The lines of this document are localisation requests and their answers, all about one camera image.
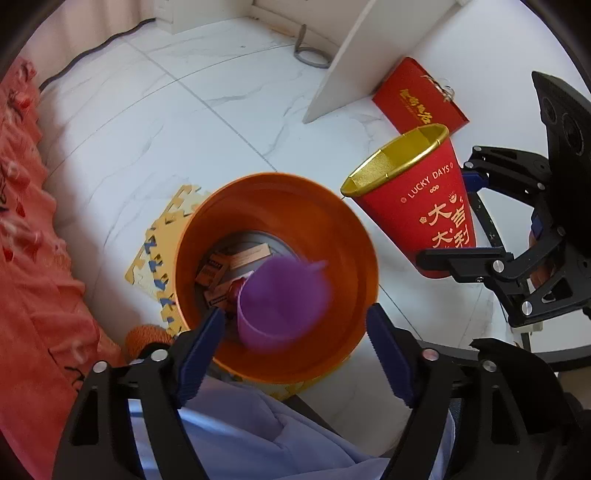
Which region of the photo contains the pink printed bed blanket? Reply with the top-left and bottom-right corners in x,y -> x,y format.
0,60 -> 129,480

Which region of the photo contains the beige paper box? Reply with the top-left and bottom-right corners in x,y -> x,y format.
228,244 -> 271,269

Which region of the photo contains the orange trash bin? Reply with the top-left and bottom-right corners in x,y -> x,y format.
174,172 -> 380,385

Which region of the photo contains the orange plush slipper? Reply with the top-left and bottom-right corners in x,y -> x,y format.
126,324 -> 174,365

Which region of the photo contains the brown cardboard box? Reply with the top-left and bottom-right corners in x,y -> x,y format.
205,281 -> 241,311
196,251 -> 232,289

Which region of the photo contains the black cable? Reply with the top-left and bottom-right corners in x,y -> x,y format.
39,17 -> 158,90

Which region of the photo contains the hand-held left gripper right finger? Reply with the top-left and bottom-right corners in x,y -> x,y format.
366,302 -> 578,480

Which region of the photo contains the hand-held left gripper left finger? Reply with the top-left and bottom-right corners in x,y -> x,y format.
52,307 -> 226,480

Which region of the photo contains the grey hose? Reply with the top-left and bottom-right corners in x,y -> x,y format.
293,23 -> 331,70

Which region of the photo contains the light blue clothing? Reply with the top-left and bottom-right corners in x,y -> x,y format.
129,374 -> 455,480

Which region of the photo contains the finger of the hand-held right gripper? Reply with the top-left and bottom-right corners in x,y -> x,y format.
416,247 -> 532,296
463,145 -> 552,252

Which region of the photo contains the red paper cup gold rim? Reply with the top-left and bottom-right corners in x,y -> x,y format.
341,124 -> 477,279

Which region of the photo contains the purple ribbed cup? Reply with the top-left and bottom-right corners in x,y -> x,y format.
237,257 -> 334,354

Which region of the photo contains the yellow foam puzzle mat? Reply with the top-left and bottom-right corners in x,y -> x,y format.
124,185 -> 305,401

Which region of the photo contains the red gift bag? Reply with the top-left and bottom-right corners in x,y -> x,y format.
373,56 -> 470,137

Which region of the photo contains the white desk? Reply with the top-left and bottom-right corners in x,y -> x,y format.
302,0 -> 462,124

